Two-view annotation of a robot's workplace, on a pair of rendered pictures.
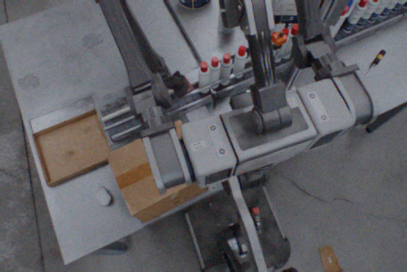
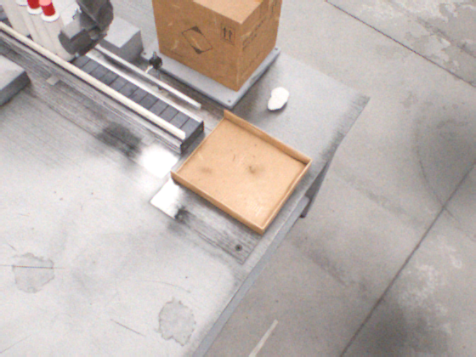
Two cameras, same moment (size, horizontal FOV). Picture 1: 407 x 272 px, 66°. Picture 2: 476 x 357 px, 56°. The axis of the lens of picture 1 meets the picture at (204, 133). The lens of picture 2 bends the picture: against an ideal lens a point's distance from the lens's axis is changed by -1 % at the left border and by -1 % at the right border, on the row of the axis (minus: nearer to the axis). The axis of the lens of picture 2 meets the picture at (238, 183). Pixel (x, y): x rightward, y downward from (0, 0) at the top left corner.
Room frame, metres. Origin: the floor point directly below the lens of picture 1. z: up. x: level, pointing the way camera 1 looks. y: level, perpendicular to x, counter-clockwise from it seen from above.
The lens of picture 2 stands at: (0.83, 1.12, 1.92)
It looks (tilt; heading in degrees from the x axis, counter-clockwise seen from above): 61 degrees down; 235
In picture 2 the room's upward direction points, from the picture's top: 5 degrees clockwise
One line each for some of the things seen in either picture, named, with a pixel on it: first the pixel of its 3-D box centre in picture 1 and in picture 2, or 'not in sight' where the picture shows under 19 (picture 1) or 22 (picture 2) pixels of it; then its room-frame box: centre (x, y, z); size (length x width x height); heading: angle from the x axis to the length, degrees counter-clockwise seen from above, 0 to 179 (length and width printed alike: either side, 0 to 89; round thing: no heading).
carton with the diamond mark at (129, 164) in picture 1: (161, 173); (218, 15); (0.31, 0.17, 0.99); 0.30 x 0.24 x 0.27; 118
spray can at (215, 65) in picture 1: (214, 72); (42, 24); (0.78, -0.04, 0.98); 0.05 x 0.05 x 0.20
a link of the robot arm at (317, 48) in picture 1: (313, 55); not in sight; (0.55, -0.32, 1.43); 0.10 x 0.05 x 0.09; 20
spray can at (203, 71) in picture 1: (203, 77); (56, 31); (0.75, 0.00, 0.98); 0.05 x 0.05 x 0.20
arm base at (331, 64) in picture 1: (330, 71); not in sight; (0.48, -0.35, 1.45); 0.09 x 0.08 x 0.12; 110
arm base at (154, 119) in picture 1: (156, 126); not in sight; (0.31, 0.12, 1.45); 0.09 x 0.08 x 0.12; 110
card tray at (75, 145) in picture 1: (72, 146); (241, 168); (0.46, 0.60, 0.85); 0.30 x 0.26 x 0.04; 116
